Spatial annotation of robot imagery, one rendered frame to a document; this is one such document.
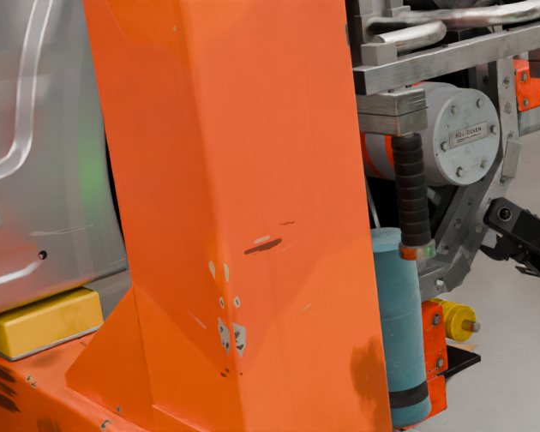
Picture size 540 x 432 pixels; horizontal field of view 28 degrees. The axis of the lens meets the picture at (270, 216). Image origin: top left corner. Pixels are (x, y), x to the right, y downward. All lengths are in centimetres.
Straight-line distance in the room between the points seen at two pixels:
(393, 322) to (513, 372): 138
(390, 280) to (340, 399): 46
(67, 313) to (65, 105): 26
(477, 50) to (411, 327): 37
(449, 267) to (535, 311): 150
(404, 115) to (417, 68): 8
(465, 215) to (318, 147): 86
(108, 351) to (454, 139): 55
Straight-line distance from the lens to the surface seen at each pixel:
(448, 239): 171
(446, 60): 133
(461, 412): 259
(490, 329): 304
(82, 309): 139
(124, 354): 110
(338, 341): 94
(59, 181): 135
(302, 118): 88
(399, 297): 141
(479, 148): 145
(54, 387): 127
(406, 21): 141
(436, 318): 164
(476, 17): 144
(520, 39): 143
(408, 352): 144
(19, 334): 136
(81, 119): 135
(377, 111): 126
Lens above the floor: 116
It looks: 15 degrees down
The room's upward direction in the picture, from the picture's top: 8 degrees counter-clockwise
